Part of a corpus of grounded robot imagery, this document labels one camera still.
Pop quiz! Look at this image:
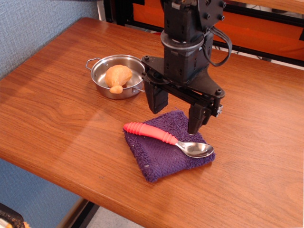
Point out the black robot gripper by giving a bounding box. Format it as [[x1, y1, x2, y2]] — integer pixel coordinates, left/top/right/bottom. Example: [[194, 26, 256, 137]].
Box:
[[142, 35, 225, 134]]

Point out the toy chicken leg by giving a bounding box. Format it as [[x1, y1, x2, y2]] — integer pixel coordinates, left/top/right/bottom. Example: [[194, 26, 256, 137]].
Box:
[[104, 65, 133, 94]]

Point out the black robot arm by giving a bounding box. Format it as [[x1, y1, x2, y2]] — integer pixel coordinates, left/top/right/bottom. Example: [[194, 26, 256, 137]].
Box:
[[142, 0, 232, 134]]

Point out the small steel pot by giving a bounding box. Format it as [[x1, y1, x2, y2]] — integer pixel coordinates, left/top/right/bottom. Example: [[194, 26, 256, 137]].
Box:
[[85, 55, 144, 100]]

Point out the purple folded cloth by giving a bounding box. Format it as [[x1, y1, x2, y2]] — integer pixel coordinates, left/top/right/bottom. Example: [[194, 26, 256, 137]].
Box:
[[123, 110, 216, 182]]

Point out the orange object bottom left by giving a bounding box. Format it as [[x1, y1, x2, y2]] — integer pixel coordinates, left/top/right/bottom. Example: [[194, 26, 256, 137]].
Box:
[[0, 203, 30, 228]]

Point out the red handled metal spoon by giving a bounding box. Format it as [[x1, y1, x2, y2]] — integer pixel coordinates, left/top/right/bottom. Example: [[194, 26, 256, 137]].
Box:
[[123, 122, 214, 158]]

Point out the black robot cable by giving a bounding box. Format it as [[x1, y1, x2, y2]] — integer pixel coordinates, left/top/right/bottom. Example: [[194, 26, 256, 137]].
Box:
[[201, 26, 233, 67]]

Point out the orange panel black frame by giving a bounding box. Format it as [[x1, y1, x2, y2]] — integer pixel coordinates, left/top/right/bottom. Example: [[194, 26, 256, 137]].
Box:
[[104, 0, 304, 66]]

